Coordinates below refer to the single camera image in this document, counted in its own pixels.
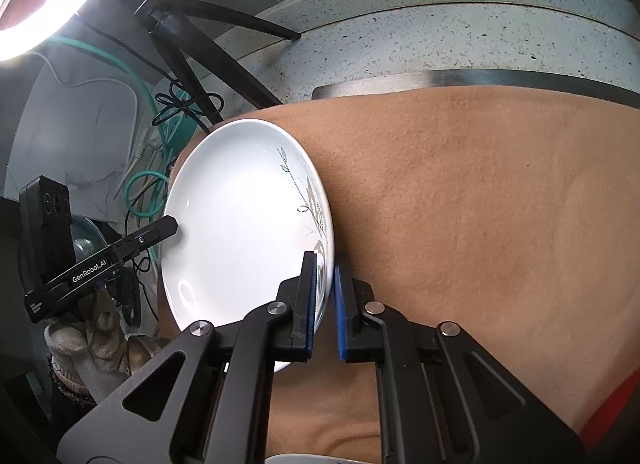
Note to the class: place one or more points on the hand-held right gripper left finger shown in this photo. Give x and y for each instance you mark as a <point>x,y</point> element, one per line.
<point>312,314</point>

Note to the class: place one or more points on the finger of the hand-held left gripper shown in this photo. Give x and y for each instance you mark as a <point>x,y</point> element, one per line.
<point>150,234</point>

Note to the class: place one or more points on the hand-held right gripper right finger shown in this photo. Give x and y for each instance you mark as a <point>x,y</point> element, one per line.
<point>342,314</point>

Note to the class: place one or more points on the white plate grey leaf print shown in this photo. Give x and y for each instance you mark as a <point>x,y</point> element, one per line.
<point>235,224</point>

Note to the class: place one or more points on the wide white plate pink flowers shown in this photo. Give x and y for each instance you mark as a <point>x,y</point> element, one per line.
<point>300,459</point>

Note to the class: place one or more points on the person's left hand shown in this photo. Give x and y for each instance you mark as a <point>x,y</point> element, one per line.
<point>95,354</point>

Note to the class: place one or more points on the beige towel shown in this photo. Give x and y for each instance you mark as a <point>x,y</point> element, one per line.
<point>475,219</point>

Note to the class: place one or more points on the black tripod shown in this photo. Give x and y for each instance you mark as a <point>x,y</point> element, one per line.
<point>200,43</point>

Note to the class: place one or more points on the steel sink rim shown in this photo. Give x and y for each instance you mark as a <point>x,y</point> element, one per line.
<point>450,77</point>

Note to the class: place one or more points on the red cloth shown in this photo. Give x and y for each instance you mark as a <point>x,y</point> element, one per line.
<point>615,414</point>

